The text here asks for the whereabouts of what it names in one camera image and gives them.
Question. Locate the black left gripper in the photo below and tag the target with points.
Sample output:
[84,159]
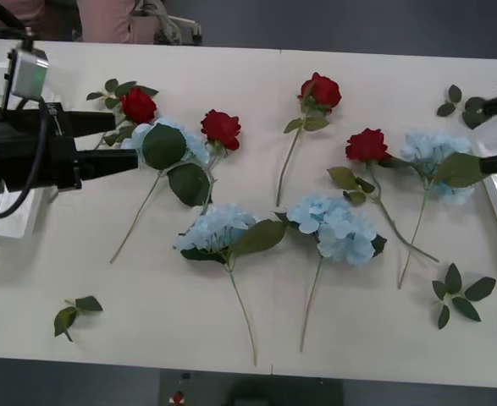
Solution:
[28,152]

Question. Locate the red rose with green stem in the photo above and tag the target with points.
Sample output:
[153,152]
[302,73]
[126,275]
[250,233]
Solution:
[366,146]
[220,129]
[320,93]
[138,105]

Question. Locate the pale blue flower with stem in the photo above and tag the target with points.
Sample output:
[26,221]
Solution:
[337,228]
[218,230]
[163,146]
[436,152]

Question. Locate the loose green leaf twig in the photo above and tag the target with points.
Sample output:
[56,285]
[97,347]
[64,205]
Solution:
[455,94]
[453,281]
[123,88]
[88,303]

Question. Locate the person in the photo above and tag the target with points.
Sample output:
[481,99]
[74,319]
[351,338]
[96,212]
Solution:
[104,21]

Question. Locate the black tripod leg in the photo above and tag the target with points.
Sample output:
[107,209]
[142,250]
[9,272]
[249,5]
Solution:
[11,17]

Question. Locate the small red round button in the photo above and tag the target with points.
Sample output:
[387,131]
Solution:
[176,397]

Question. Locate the pale grey left wrist camera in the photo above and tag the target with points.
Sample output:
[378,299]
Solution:
[28,74]

